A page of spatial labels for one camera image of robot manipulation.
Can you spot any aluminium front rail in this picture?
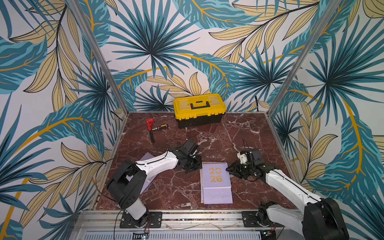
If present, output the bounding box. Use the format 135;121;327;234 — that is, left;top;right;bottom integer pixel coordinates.
69;210;304;240

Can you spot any yellow black screwdriver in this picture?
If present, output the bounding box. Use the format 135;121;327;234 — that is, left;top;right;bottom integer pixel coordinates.
152;124;168;131

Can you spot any yellow black toolbox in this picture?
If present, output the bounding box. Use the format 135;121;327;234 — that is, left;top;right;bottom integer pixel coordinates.
173;94;227;129

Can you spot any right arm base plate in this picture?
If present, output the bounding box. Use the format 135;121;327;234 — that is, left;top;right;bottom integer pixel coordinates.
241;211;283;229

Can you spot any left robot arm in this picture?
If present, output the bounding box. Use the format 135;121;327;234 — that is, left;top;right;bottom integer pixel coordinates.
106;139;202;227

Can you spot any purple calendar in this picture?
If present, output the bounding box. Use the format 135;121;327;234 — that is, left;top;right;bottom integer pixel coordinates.
199;169;204;204
202;162;233;205
126;152;160;194

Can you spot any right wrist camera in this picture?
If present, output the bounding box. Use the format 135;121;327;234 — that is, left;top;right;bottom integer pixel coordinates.
237;151;249;165

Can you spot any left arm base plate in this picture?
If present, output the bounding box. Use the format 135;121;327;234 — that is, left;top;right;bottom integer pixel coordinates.
119;212;163;229

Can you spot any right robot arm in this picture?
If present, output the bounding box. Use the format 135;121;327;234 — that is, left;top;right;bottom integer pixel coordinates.
226;149;350;240

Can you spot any red clamp tool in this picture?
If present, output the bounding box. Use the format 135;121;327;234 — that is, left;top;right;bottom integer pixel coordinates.
146;118;155;131

